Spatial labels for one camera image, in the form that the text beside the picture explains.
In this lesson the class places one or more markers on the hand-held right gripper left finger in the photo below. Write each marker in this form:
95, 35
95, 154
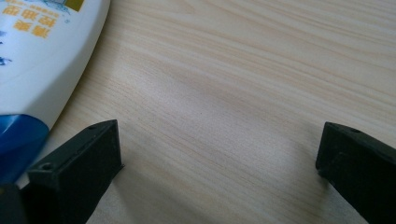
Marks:
77, 168

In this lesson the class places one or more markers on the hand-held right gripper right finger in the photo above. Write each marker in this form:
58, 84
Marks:
361, 168

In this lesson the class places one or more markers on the white bottle with blue cap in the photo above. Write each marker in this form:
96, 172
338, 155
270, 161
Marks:
37, 71

